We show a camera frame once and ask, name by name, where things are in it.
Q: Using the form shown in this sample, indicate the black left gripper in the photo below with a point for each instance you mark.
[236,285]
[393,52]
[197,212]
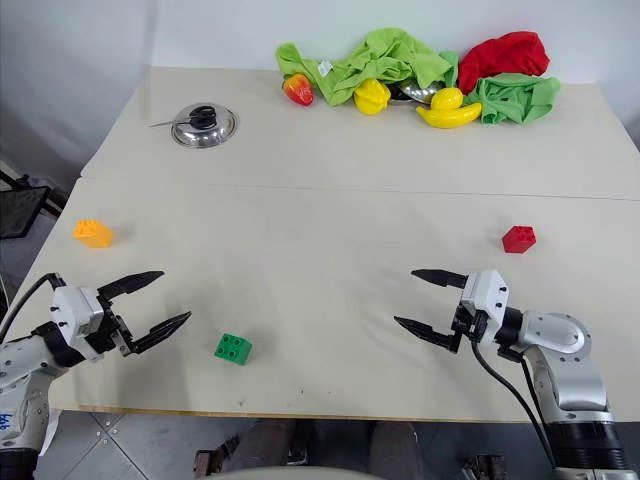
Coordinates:
[111,330]

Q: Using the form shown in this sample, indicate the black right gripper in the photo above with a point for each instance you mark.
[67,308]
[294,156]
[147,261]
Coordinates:
[472,325]

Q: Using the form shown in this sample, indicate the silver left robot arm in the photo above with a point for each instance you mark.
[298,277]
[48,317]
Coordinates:
[20,361]

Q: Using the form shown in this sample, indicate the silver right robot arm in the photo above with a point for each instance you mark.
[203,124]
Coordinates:
[565,335]

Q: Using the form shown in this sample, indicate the orange toy brick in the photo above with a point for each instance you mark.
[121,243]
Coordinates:
[93,234]

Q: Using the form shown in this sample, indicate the green toy brick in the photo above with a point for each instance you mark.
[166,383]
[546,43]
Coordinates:
[233,348]

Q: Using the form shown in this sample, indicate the red toy brick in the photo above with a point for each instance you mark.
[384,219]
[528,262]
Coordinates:
[519,240]

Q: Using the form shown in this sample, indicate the black metal stand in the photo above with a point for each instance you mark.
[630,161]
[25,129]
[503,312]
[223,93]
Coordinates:
[20,210]

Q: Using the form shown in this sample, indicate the brown metal foot piece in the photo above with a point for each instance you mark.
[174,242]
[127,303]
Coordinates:
[217,457]

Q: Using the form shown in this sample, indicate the thin metal stick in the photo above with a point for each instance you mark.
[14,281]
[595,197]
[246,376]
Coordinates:
[161,123]

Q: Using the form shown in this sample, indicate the yellow toy banana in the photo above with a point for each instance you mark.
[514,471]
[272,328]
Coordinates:
[450,118]

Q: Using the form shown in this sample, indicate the steel pot lid black knob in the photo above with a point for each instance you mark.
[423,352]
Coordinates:
[205,129]

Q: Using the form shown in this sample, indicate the yellow toy lemon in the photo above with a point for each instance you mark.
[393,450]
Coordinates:
[447,98]

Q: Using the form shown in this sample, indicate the steel bowl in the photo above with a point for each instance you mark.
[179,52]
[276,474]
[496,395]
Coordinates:
[415,91]

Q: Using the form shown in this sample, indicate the yellow toy bell pepper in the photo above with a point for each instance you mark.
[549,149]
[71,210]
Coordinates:
[371,96]

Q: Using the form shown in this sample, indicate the small crumpled green cloth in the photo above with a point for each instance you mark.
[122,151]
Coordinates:
[515,100]

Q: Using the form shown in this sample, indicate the large crumpled green cloth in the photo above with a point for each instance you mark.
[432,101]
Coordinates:
[380,60]

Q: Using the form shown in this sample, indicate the red toy strawberry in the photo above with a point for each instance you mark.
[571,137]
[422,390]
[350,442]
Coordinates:
[298,90]

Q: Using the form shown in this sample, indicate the crumpled red cloth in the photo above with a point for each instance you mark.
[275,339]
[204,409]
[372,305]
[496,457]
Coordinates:
[500,57]

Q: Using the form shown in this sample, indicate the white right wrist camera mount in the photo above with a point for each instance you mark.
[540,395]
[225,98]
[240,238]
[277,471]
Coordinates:
[487,295]

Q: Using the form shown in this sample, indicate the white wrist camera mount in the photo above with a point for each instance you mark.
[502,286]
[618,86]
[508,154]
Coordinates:
[487,295]
[75,312]

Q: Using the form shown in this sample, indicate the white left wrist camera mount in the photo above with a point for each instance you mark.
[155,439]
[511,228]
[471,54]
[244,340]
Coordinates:
[75,312]

